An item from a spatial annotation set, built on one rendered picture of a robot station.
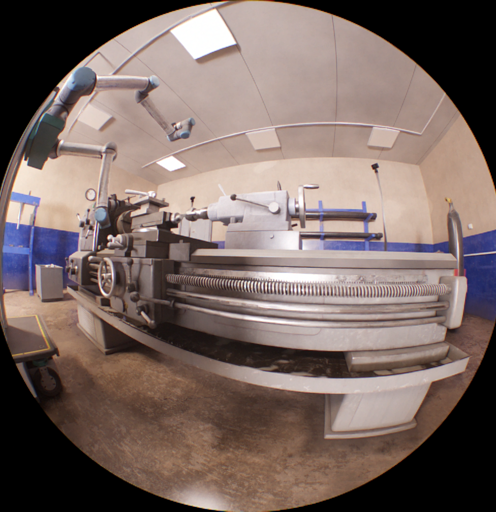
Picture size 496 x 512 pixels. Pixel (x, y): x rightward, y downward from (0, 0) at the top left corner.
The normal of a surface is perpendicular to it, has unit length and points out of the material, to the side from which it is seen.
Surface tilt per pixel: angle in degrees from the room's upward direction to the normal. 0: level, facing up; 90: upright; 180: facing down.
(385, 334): 90
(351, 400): 90
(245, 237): 90
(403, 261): 90
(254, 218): 66
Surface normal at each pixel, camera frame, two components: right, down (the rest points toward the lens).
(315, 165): -0.34, -0.06
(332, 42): -0.04, 1.00
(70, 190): 0.94, 0.02
